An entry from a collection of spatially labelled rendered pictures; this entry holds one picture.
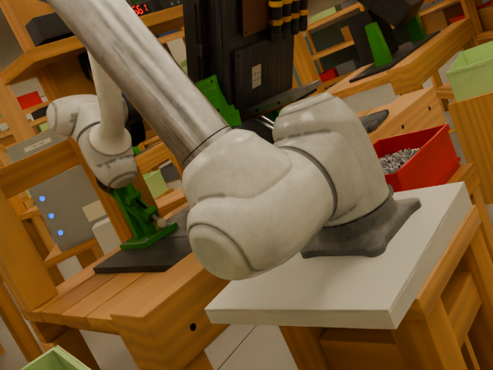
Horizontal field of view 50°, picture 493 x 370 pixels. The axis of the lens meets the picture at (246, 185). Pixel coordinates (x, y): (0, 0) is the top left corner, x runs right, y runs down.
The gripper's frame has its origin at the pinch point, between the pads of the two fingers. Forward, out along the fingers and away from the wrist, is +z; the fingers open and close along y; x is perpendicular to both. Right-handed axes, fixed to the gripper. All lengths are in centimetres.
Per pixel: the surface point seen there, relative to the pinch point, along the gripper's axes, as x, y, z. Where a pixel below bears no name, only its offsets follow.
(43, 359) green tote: 6, -60, -70
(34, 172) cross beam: 31.3, 15.5, -34.9
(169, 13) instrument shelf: -14.5, 33.2, 15.1
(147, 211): 22.9, -18.9, -17.3
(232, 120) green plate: -2.6, -14.1, 10.0
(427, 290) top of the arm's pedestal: -29, -95, -29
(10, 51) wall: 518, 985, 396
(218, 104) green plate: -6.6, -10.9, 5.2
